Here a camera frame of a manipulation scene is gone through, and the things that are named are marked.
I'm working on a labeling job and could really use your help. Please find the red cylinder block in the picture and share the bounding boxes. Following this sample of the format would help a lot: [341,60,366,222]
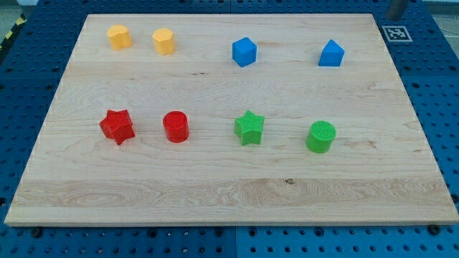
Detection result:
[163,110,189,143]

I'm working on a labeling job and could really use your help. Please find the yellow heart block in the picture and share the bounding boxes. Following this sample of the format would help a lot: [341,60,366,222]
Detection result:
[107,24,133,50]

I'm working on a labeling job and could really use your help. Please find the white fiducial marker tag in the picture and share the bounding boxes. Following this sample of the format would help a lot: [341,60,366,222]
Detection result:
[382,26,412,43]

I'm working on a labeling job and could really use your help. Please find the green cylinder block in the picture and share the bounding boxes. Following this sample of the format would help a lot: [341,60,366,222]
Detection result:
[306,120,336,153]

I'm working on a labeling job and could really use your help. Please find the yellow black hazard tape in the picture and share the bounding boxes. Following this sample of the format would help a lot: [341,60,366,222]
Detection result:
[1,13,27,52]

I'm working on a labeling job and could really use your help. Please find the blue cube block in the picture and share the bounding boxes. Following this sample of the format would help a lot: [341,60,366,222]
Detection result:
[232,37,257,67]

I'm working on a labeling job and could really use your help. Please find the light wooden board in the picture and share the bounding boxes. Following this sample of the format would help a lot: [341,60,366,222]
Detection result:
[5,14,458,227]

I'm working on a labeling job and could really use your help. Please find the green star block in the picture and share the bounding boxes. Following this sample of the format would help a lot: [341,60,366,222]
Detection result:
[235,110,265,145]

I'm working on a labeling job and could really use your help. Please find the yellow hexagon block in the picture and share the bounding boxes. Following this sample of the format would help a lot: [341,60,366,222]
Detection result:
[152,27,176,55]

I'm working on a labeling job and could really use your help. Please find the red star block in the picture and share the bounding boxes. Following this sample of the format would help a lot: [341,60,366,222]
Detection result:
[99,110,136,145]

